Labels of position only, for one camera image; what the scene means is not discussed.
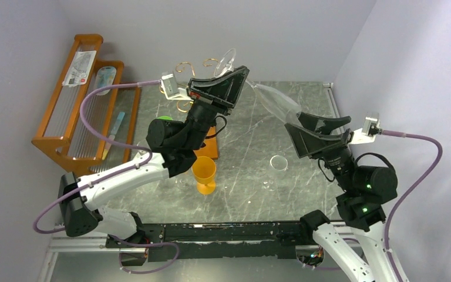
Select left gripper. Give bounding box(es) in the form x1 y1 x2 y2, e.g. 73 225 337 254
187 72 254 153

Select clear wine glass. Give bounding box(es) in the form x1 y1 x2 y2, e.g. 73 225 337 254
175 173 193 190
262 155 288 192
213 48 302 126

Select orange plastic goblet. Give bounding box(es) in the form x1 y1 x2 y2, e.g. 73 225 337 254
191 156 216 195

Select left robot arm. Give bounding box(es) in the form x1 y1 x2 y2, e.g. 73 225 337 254
59 66 250 247

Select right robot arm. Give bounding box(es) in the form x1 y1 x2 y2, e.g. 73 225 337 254
285 112 407 281

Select wooden rack base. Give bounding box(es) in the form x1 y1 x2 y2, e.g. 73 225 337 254
195 137 219 160

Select green plastic goblet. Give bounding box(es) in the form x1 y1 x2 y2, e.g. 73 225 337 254
157 116 173 120

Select blue pink toothbrush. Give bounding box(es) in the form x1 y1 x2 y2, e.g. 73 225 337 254
102 112 126 160

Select blue packaged item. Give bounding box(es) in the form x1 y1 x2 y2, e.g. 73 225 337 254
94 66 117 89

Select orange wooden shelf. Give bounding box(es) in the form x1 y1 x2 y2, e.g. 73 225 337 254
32 33 141 176

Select white packaged item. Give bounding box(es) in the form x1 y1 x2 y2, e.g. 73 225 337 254
62 51 97 88

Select gold wire glass rack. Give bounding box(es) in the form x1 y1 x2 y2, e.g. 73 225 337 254
159 58 219 113

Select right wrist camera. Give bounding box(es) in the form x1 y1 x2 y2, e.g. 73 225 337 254
349 112 382 145

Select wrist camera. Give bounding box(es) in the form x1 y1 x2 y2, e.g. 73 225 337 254
349 112 382 145
160 72 191 101

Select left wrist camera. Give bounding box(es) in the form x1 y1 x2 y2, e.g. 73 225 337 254
160 72 191 101

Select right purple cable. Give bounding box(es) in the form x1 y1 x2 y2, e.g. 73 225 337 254
377 130 443 273

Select purple cable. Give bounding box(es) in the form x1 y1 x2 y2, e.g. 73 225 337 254
377 130 443 273
33 79 163 235

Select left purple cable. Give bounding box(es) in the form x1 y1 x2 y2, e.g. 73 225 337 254
33 79 163 235

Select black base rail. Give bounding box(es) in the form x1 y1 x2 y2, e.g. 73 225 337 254
106 210 330 262

